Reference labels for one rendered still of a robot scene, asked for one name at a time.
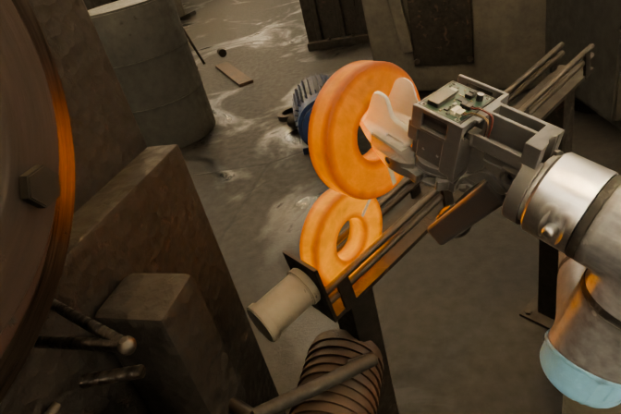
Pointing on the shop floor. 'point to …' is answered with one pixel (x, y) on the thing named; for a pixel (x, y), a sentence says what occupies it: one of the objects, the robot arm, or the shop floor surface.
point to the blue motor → (303, 102)
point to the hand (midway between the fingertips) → (366, 115)
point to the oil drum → (155, 67)
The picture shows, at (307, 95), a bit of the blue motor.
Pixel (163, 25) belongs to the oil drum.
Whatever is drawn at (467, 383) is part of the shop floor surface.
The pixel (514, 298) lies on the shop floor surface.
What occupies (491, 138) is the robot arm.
